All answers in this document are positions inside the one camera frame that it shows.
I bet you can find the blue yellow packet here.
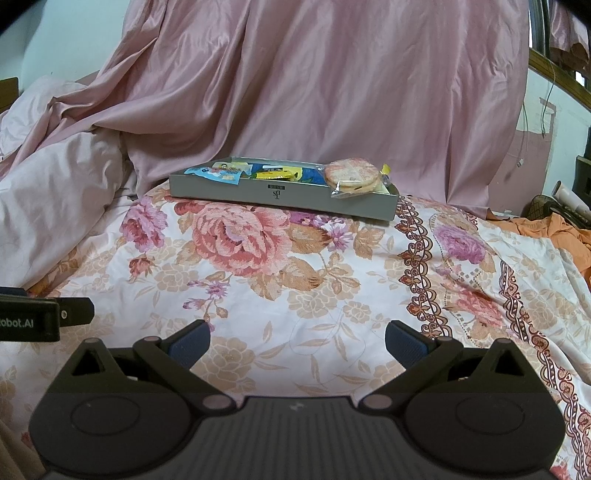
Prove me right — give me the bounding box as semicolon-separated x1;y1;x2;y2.
295;166;328;186

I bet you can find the clear rice cracker packet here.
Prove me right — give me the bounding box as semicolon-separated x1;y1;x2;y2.
323;158;385;200

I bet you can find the grey cardboard box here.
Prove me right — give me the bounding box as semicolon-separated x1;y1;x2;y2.
168;156;400;223

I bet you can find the white paper roll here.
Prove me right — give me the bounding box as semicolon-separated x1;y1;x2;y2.
553;181;591;210

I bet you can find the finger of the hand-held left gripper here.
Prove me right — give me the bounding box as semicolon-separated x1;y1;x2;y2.
57;296;96;326

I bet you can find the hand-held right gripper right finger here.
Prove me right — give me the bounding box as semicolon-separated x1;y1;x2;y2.
360;320;534;411

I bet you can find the wooden headboard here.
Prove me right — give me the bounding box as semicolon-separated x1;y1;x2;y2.
0;78;19;114

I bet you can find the yellow snack packet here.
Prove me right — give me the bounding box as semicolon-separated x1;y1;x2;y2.
256;167;303;182

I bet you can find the orange cloth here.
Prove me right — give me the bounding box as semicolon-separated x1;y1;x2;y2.
501;213;591;289

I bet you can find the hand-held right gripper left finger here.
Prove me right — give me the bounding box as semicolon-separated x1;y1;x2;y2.
60;320;238;411

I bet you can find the wooden window frame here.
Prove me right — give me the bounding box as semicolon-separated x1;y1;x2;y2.
527;0;591;112

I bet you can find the brown woven basket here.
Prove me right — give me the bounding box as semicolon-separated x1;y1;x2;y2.
527;195;564;221

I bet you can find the dark wooden furniture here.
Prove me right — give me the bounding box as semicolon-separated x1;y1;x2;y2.
575;154;591;197

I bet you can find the light blue snack packet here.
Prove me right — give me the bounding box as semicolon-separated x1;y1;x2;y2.
185;161;245;184

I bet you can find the floral blanket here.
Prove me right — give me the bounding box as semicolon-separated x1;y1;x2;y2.
0;182;591;480

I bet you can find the pale pink quilt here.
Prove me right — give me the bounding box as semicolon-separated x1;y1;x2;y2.
0;76;139;296

